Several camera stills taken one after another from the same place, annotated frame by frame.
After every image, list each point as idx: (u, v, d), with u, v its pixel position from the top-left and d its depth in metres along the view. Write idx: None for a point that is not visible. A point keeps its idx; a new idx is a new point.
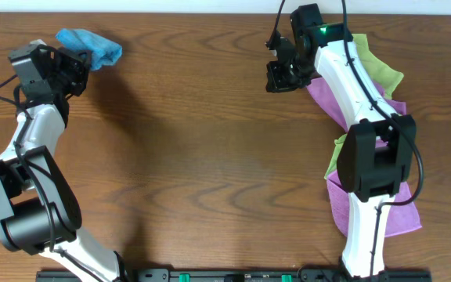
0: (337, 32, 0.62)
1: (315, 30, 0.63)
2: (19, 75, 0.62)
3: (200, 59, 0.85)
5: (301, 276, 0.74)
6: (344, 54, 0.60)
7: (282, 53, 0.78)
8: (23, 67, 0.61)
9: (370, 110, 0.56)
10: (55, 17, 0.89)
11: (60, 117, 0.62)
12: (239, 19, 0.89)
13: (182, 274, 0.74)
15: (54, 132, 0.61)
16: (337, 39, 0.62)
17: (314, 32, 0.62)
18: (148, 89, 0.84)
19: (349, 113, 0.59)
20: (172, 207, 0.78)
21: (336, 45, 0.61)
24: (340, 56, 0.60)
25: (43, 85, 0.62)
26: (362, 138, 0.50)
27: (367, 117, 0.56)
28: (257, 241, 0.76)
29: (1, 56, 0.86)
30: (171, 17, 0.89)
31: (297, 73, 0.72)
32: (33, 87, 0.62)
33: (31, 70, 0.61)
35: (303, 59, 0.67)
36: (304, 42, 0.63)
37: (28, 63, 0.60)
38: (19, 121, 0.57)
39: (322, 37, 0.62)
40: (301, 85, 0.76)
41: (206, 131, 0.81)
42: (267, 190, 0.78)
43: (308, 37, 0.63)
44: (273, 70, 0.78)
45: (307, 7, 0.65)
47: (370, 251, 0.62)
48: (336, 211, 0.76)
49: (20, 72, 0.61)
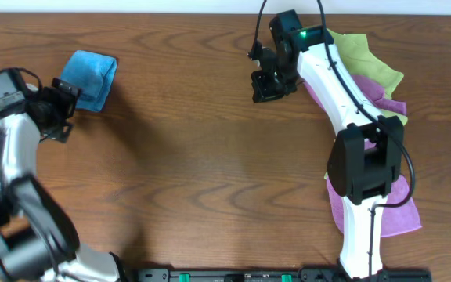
0: (317, 37, 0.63)
1: (294, 34, 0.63)
2: None
3: (199, 59, 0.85)
5: (301, 276, 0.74)
6: (326, 58, 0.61)
7: (265, 63, 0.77)
8: None
9: (356, 113, 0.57)
10: (55, 17, 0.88)
11: (35, 127, 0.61)
12: (239, 19, 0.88)
13: (182, 274, 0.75)
15: (34, 141, 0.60)
16: (318, 43, 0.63)
17: (294, 36, 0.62)
18: (148, 90, 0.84)
19: (336, 117, 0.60)
20: (172, 207, 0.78)
21: (317, 49, 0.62)
24: (323, 60, 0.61)
25: (17, 96, 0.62)
26: (349, 144, 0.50)
27: (355, 122, 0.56)
28: (257, 241, 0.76)
29: (1, 56, 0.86)
30: (171, 17, 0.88)
31: (283, 79, 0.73)
32: (4, 99, 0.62)
33: (8, 85, 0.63)
35: (286, 65, 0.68)
36: (286, 48, 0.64)
37: (1, 76, 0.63)
38: None
39: (303, 42, 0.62)
40: (286, 92, 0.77)
41: (206, 131, 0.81)
42: (267, 190, 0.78)
43: (288, 42, 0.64)
44: (257, 80, 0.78)
45: (286, 13, 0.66)
47: (368, 251, 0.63)
48: (336, 211, 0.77)
49: None
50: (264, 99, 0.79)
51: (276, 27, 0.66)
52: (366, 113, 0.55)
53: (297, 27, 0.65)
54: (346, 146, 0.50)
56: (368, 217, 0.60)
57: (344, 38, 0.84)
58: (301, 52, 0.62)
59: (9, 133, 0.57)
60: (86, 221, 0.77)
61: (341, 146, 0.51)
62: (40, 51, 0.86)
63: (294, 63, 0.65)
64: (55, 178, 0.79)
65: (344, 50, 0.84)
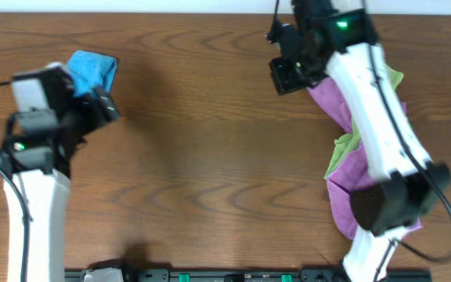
0: (356, 29, 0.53)
1: (329, 21, 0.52)
2: (20, 99, 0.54)
3: (199, 59, 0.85)
5: (301, 276, 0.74)
6: (368, 66, 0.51)
7: (286, 48, 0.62)
8: (23, 90, 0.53)
9: (401, 154, 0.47)
10: (55, 16, 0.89)
11: (64, 191, 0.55)
12: (239, 19, 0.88)
13: (182, 274, 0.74)
15: (62, 208, 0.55)
16: (358, 44, 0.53)
17: (326, 23, 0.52)
18: (149, 90, 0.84)
19: (366, 142, 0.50)
20: (172, 207, 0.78)
21: (359, 55, 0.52)
24: (365, 70, 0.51)
25: (45, 118, 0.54)
26: (389, 194, 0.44)
27: (396, 163, 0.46)
28: (257, 241, 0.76)
29: (1, 56, 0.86)
30: (171, 17, 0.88)
31: (306, 70, 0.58)
32: (30, 118, 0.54)
33: (37, 97, 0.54)
35: (311, 56, 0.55)
36: (316, 37, 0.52)
37: (30, 84, 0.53)
38: (19, 212, 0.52)
39: (338, 33, 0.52)
40: (311, 84, 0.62)
41: (206, 131, 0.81)
42: (267, 190, 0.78)
43: (320, 31, 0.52)
44: (279, 70, 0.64)
45: None
47: (377, 268, 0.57)
48: (336, 212, 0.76)
49: (21, 96, 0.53)
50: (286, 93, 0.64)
51: (304, 8, 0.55)
52: (410, 157, 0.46)
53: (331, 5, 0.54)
54: (385, 196, 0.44)
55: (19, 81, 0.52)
56: (384, 243, 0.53)
57: None
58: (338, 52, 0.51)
59: (37, 222, 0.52)
60: (86, 221, 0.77)
61: (378, 189, 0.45)
62: (40, 51, 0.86)
63: (324, 58, 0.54)
64: None
65: None
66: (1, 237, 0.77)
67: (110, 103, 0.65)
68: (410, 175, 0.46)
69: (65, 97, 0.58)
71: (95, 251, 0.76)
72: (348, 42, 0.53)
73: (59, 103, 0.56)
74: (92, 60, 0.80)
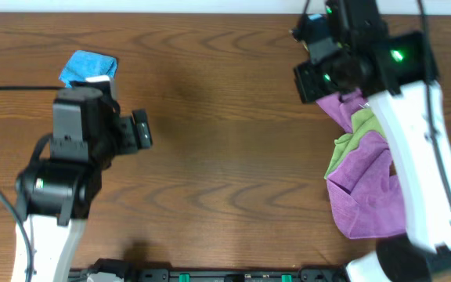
0: (414, 59, 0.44)
1: (380, 51, 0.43)
2: (57, 124, 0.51)
3: (200, 59, 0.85)
5: (301, 276, 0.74)
6: (423, 114, 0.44)
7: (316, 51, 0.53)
8: (66, 115, 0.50)
9: None
10: (54, 16, 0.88)
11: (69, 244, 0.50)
12: (239, 19, 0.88)
13: (182, 274, 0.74)
15: (69, 258, 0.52)
16: (414, 81, 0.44)
17: (377, 54, 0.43)
18: (148, 90, 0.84)
19: (408, 200, 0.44)
20: (173, 207, 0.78)
21: (414, 99, 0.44)
24: (420, 117, 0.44)
25: (80, 148, 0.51)
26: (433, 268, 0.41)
27: (445, 236, 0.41)
28: (257, 241, 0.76)
29: (1, 56, 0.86)
30: (171, 17, 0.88)
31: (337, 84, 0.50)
32: (65, 146, 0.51)
33: (75, 125, 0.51)
35: (347, 73, 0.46)
36: (363, 68, 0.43)
37: (74, 113, 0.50)
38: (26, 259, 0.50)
39: (391, 63, 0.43)
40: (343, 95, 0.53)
41: (206, 131, 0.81)
42: (267, 190, 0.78)
43: (367, 62, 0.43)
44: (304, 77, 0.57)
45: None
47: None
48: (336, 211, 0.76)
49: (61, 121, 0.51)
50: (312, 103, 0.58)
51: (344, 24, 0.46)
52: None
53: (374, 22, 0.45)
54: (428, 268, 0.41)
55: (63, 105, 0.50)
56: None
57: None
58: (390, 93, 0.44)
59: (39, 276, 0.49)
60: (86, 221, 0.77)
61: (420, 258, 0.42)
62: (40, 52, 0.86)
63: (369, 86, 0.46)
64: None
65: None
66: (1, 237, 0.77)
67: (146, 130, 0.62)
68: None
69: (101, 124, 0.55)
71: (96, 251, 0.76)
72: (403, 77, 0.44)
73: (95, 132, 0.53)
74: (91, 59, 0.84)
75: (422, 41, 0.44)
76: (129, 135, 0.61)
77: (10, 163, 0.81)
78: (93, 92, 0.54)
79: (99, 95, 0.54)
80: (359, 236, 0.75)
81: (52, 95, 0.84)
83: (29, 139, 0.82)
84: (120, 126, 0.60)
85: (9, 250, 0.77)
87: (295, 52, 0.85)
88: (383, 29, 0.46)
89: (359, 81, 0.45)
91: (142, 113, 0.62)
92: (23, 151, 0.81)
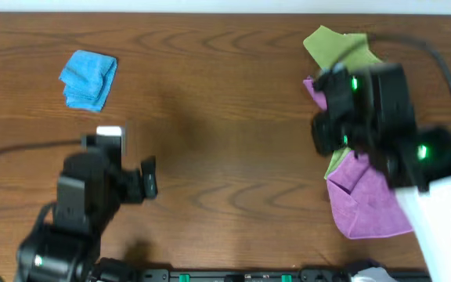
0: (442, 154, 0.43)
1: (408, 151, 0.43)
2: (61, 197, 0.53)
3: (200, 59, 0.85)
5: (301, 276, 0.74)
6: None
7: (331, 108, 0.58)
8: (68, 190, 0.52)
9: None
10: (54, 17, 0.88)
11: None
12: (239, 19, 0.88)
13: (182, 274, 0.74)
15: None
16: (442, 175, 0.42)
17: (405, 153, 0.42)
18: (148, 90, 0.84)
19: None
20: (173, 207, 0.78)
21: (444, 194, 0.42)
24: (449, 217, 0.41)
25: (81, 223, 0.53)
26: None
27: None
28: (257, 242, 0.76)
29: (1, 56, 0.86)
30: (171, 17, 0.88)
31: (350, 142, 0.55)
32: (65, 218, 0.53)
33: (77, 200, 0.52)
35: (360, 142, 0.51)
36: (391, 167, 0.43)
37: (78, 189, 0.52)
38: None
39: (420, 167, 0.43)
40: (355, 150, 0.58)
41: (206, 131, 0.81)
42: (267, 190, 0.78)
43: (395, 160, 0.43)
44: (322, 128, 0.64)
45: (389, 83, 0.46)
47: None
48: (336, 211, 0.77)
49: (65, 193, 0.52)
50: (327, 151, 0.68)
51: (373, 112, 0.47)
52: None
53: (402, 104, 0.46)
54: None
55: (70, 179, 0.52)
56: None
57: (344, 38, 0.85)
58: (418, 189, 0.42)
59: None
60: None
61: None
62: (40, 52, 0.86)
63: (391, 184, 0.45)
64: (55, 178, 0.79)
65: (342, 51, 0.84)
66: (0, 237, 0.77)
67: (153, 182, 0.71)
68: None
69: (106, 191, 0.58)
71: None
72: (432, 172, 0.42)
73: (98, 203, 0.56)
74: (90, 59, 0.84)
75: (447, 138, 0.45)
76: (135, 188, 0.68)
77: (9, 163, 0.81)
78: (99, 164, 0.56)
79: (105, 165, 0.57)
80: (359, 236, 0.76)
81: (52, 95, 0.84)
83: (28, 139, 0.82)
84: (128, 179, 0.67)
85: (7, 250, 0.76)
87: (295, 52, 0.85)
88: (409, 115, 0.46)
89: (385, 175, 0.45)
91: (150, 165, 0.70)
92: (23, 151, 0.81)
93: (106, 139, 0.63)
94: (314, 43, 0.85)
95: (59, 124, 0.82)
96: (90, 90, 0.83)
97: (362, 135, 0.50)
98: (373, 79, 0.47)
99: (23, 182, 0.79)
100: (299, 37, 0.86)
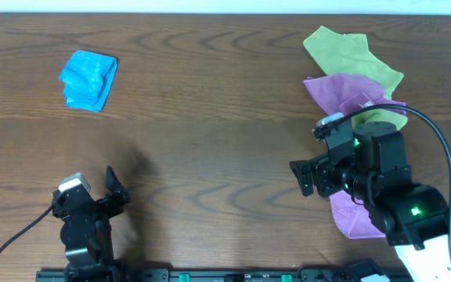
0: (433, 213, 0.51)
1: (405, 212, 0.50)
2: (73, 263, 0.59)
3: (200, 60, 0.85)
5: (301, 276, 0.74)
6: (449, 267, 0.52)
7: (337, 158, 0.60)
8: (77, 257, 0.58)
9: None
10: (54, 17, 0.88)
11: None
12: (239, 19, 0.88)
13: (182, 274, 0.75)
15: None
16: (438, 232, 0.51)
17: (402, 215, 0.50)
18: (149, 89, 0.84)
19: None
20: (173, 208, 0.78)
21: (436, 246, 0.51)
24: (441, 262, 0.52)
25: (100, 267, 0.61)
26: None
27: None
28: (257, 242, 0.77)
29: (1, 56, 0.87)
30: (171, 17, 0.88)
31: (348, 191, 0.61)
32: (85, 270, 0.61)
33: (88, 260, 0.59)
35: (361, 193, 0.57)
36: (388, 226, 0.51)
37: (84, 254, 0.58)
38: None
39: (415, 223, 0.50)
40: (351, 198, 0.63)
41: (206, 131, 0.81)
42: (267, 190, 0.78)
43: (392, 222, 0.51)
44: (322, 175, 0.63)
45: (388, 146, 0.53)
47: None
48: (336, 212, 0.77)
49: (74, 260, 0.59)
50: (325, 197, 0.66)
51: (377, 173, 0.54)
52: None
53: (401, 165, 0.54)
54: None
55: (73, 253, 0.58)
56: None
57: (344, 38, 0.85)
58: (413, 245, 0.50)
59: None
60: None
61: None
62: (40, 52, 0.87)
63: (389, 237, 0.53)
64: (55, 178, 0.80)
65: (341, 51, 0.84)
66: (2, 237, 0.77)
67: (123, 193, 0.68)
68: None
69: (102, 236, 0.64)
71: None
72: (424, 229, 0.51)
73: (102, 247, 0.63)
74: (90, 60, 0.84)
75: (440, 196, 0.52)
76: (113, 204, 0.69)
77: (10, 163, 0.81)
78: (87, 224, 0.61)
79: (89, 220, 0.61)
80: (359, 236, 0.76)
81: (52, 95, 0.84)
83: (29, 139, 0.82)
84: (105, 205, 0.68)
85: (9, 250, 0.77)
87: (295, 52, 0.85)
88: (406, 173, 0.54)
89: (384, 230, 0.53)
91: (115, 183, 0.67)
92: (23, 151, 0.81)
93: (72, 191, 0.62)
94: (314, 43, 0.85)
95: (60, 125, 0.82)
96: (90, 89, 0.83)
97: (363, 186, 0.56)
98: (375, 142, 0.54)
99: (23, 182, 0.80)
100: (299, 37, 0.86)
